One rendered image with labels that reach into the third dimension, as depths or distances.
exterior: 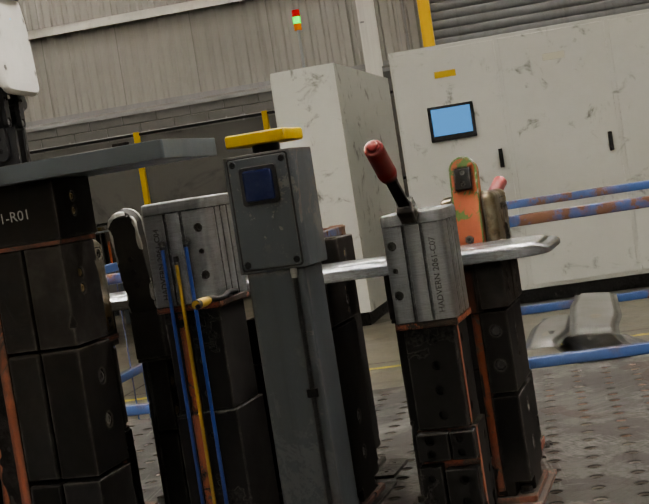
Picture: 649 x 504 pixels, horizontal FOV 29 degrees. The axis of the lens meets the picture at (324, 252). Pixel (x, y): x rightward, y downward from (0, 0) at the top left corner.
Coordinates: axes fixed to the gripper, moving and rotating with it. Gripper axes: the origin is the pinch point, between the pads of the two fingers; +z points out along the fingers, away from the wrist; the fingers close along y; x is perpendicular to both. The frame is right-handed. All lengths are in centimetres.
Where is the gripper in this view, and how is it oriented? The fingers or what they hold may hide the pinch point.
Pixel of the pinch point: (8, 149)
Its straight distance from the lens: 131.1
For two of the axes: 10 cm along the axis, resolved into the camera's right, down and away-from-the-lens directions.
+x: -9.8, 1.5, 1.3
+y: 1.2, -0.7, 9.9
